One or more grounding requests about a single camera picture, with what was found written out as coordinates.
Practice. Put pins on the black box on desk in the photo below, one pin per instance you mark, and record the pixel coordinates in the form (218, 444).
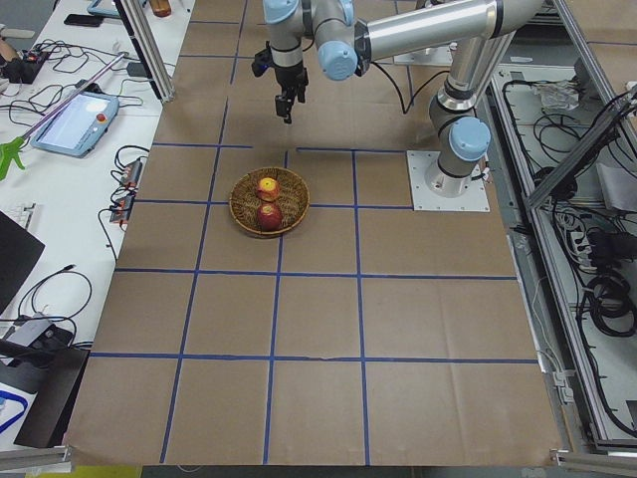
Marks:
(48, 417)

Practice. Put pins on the green handled reacher tool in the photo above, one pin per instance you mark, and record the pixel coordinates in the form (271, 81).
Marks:
(10, 151)

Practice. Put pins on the orange usb hub upper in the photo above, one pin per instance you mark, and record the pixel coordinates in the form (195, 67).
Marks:
(131, 174)

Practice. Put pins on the black smartphone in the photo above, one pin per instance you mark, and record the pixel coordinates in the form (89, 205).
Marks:
(89, 21)

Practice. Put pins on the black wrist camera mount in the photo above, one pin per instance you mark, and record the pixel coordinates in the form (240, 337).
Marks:
(263, 61)

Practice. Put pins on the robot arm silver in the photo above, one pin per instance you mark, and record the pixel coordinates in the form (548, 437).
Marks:
(347, 46)

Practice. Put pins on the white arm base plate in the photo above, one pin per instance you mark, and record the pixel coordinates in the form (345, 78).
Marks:
(448, 199)

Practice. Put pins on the woven wicker basket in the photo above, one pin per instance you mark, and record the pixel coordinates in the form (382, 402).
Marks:
(294, 200)

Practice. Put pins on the blue teach pendant tablet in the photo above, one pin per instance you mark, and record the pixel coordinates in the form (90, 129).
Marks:
(76, 129)

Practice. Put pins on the orange usb hub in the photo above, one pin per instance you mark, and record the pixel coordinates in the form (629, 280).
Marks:
(131, 174)
(121, 210)

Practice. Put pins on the orange usb hub lower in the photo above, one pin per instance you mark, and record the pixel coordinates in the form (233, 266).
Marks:
(121, 210)

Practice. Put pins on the dark red apple in basket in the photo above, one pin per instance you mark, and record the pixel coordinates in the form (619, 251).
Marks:
(269, 217)

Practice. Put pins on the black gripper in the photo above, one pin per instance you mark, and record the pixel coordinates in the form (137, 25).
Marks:
(289, 76)

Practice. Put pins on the red yellow apple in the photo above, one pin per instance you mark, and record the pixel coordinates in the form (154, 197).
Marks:
(268, 189)

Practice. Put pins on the black laptop corner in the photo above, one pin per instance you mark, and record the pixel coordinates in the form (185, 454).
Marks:
(20, 252)

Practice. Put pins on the aluminium frame post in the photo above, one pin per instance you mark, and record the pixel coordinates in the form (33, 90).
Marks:
(139, 32)

